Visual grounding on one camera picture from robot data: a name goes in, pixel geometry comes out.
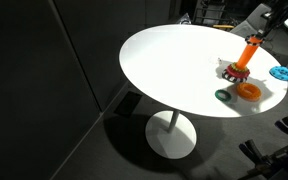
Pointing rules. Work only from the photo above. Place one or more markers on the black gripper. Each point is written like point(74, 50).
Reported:
point(273, 20)

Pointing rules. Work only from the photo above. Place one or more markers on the white table pedestal base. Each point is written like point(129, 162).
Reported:
point(170, 134)

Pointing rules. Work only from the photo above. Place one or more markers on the black clamp handles equipment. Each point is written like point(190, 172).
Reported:
point(271, 167)

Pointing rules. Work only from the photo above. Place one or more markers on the orange stacking pole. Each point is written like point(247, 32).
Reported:
point(252, 43)

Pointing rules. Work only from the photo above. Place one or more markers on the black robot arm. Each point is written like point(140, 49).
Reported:
point(280, 5)

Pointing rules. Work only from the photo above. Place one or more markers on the dark floor plate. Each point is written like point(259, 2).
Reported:
point(128, 104)

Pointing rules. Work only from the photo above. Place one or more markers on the grey office chair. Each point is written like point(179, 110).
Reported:
point(253, 22)

